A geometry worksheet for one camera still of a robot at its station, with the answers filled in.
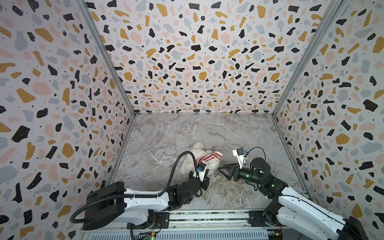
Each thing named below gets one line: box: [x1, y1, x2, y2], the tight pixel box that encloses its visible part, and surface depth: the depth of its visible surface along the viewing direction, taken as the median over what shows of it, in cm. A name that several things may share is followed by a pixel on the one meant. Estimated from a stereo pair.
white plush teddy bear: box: [180, 141, 220, 176], surface depth 79 cm
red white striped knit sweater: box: [196, 151, 223, 166], surface depth 80 cm
